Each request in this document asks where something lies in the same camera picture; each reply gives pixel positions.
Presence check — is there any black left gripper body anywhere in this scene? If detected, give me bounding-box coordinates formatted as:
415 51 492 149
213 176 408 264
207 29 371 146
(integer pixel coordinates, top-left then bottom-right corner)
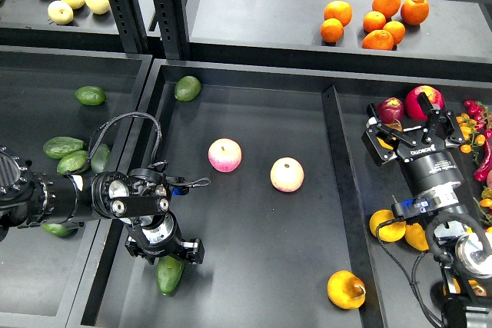
124 211 204 264

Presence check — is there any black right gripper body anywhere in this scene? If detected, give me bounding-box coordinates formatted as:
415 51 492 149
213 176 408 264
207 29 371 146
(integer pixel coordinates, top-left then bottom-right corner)
396 144 464 198

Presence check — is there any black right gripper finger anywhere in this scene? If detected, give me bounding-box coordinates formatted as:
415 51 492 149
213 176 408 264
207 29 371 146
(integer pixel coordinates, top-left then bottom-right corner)
417 93 465 144
361 103 421 167

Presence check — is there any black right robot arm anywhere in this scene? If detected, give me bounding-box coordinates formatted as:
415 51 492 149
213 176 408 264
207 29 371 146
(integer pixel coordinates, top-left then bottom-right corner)
361 93 491 327

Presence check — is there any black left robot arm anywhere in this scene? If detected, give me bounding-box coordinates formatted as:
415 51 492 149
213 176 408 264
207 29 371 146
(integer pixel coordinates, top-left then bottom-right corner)
1 147 210 264

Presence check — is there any dark green avocado cluster right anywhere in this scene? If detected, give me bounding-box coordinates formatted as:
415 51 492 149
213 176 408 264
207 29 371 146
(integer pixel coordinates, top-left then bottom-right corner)
91 144 111 174

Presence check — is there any green avocado tray corner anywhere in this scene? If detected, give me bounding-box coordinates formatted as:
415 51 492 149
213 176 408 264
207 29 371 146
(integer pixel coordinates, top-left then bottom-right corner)
175 75 201 102

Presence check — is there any pale yellow pear right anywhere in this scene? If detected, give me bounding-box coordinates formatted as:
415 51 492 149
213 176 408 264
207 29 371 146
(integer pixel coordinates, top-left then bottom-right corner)
85 0 110 15

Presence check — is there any pale yellow pear front left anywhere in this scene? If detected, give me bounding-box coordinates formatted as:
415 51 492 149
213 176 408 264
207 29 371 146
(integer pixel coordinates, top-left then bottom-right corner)
48 1 74 25

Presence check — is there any bright red apple right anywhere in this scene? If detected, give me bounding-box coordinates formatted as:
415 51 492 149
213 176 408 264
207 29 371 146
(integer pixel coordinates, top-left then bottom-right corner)
404 85 444 121

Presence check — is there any cherry tomato bunch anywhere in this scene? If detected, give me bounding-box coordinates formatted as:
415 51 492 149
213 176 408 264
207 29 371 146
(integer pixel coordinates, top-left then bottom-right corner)
456 100 491 154

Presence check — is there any dark red apple right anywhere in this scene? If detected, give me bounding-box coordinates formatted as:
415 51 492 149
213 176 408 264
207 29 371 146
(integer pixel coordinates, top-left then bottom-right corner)
376 98 404 124

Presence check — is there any red chili pepper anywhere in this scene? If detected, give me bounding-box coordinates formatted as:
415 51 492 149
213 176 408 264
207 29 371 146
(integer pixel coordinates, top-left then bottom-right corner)
474 139 491 182

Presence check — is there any small tomatoes right edge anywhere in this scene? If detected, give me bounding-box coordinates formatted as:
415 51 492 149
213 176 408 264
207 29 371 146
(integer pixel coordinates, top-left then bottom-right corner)
474 171 491 235

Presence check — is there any pale pink apple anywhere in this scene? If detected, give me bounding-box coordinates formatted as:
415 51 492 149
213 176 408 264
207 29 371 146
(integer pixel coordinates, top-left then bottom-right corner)
270 157 304 193

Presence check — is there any orange front bottom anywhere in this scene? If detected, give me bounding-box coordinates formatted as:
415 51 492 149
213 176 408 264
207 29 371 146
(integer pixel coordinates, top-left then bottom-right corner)
362 29 394 51

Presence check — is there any orange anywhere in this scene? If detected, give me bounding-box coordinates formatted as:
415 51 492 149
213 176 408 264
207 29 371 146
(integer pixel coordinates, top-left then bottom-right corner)
383 21 406 45
372 0 401 19
400 0 430 25
324 0 353 27
320 18 344 43
362 29 394 51

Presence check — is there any orange right lower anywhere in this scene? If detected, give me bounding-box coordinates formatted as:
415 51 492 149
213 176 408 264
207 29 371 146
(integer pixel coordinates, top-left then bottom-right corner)
383 21 406 45

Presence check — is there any pink red apple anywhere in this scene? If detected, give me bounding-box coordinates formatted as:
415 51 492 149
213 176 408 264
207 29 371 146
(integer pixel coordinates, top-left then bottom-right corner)
208 137 242 173

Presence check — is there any black metal divider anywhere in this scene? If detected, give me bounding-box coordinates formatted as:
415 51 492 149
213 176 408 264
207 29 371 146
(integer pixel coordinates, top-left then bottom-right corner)
321 85 381 327

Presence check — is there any orange top right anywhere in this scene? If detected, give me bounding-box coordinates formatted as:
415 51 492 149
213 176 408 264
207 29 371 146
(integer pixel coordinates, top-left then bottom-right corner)
400 0 430 25

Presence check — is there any black right tray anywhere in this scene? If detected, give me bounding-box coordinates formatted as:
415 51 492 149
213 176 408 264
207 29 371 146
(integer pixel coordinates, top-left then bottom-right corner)
321 73 491 327

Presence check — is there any black tray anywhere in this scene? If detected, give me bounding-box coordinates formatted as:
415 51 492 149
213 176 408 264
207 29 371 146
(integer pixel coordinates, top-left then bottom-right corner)
321 73 491 327
68 61 363 327
1 46 151 327

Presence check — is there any orange middle small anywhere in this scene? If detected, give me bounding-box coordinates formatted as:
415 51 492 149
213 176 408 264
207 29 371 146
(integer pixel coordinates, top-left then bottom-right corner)
363 11 387 33

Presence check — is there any orange lower left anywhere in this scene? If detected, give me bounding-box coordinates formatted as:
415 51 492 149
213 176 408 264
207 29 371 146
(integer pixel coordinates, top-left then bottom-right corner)
320 18 344 43

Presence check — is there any orange top centre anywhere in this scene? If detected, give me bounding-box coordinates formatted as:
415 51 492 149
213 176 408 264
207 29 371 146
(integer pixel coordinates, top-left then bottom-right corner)
372 0 401 19

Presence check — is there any black centre tray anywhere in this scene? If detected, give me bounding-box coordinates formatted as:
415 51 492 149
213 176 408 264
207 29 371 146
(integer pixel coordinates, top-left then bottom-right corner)
68 61 363 327

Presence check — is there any orange top left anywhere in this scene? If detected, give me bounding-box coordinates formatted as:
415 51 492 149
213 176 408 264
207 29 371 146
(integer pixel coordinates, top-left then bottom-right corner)
324 0 353 27

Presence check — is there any black left tray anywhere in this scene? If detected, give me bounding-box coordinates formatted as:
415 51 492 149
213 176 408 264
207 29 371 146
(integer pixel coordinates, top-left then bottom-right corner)
1 46 151 327

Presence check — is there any black shelf post left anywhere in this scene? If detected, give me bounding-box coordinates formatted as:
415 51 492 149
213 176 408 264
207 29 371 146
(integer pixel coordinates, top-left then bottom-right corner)
109 0 144 54

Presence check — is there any black shelf post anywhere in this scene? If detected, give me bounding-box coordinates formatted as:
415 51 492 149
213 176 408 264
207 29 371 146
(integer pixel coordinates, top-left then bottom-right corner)
153 0 191 61
109 0 144 54

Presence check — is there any black shelf post right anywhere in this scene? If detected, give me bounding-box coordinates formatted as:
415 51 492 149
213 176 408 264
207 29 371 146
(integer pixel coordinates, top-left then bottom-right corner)
153 0 191 61

